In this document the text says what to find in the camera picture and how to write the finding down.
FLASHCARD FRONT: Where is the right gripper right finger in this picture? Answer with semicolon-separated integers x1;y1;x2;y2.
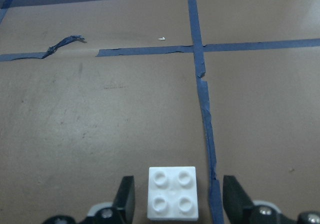
222;175;287;224

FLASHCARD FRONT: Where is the white block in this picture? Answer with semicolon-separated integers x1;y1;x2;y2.
147;166;199;221

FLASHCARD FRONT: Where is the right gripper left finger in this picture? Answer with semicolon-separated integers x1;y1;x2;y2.
86;175;135;224

